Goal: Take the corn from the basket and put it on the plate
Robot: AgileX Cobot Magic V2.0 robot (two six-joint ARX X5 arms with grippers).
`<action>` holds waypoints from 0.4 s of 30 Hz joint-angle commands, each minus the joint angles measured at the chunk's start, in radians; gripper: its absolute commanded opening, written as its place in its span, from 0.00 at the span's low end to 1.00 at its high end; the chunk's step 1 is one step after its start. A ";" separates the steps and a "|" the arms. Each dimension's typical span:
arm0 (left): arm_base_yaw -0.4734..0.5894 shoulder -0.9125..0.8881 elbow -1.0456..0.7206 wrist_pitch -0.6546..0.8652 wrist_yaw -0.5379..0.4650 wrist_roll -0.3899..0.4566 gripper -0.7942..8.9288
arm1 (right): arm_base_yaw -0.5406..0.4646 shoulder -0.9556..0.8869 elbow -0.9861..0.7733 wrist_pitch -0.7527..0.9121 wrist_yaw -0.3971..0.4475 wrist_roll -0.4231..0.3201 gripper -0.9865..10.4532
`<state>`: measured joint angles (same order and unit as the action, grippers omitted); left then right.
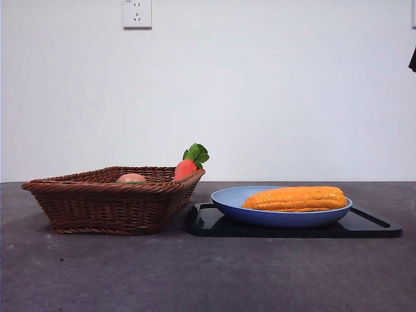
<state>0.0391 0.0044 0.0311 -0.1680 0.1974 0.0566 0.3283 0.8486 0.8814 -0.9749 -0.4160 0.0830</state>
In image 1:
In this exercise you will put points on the pale pink egg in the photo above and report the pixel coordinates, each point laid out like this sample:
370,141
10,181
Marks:
131,177

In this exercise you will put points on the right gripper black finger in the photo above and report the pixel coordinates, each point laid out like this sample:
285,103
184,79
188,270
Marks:
413,61

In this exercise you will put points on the black rectangular tray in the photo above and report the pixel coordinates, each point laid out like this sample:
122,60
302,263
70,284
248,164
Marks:
364,230

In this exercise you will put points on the brown wicker basket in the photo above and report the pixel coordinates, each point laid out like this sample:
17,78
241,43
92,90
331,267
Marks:
97,208

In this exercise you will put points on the blue round plate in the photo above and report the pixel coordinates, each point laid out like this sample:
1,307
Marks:
279,219

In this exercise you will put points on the yellow corn cob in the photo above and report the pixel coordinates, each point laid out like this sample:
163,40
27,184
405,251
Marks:
292,199

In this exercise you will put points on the orange carrot with green leaves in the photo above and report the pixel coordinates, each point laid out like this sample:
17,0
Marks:
185,169

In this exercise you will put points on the white wall socket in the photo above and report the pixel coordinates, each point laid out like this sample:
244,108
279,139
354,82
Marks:
137,14

